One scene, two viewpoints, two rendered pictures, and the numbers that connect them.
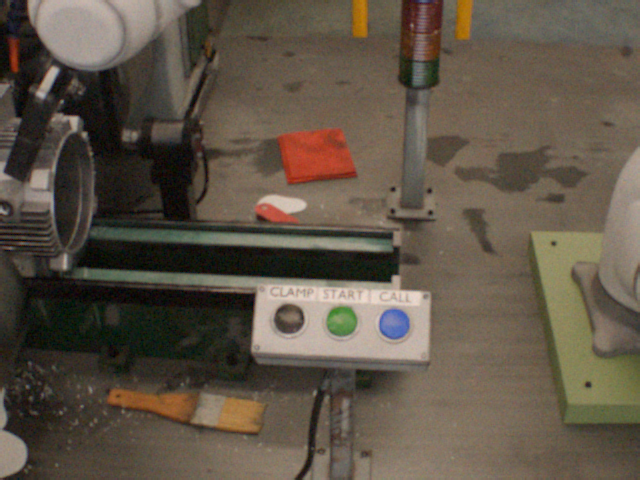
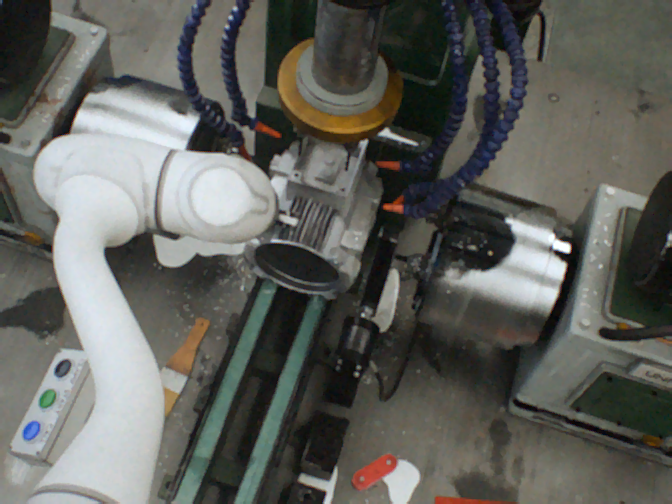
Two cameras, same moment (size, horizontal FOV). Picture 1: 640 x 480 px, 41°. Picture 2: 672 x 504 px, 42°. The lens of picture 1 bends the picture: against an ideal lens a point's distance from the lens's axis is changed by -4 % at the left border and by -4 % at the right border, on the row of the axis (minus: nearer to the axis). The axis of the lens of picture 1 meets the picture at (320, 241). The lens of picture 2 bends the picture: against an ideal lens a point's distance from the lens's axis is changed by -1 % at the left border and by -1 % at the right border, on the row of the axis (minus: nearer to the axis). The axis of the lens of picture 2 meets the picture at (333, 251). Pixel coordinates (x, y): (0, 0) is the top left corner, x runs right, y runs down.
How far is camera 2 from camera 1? 1.26 m
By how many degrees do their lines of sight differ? 59
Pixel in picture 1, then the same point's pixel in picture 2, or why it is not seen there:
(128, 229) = (314, 325)
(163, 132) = (348, 334)
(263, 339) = (62, 354)
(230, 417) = not seen: hidden behind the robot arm
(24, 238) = not seen: hidden behind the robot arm
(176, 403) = (183, 360)
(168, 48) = (541, 365)
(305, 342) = (49, 378)
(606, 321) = not seen: outside the picture
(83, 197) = (329, 285)
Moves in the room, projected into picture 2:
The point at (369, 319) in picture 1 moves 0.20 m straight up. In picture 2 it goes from (43, 416) to (11, 365)
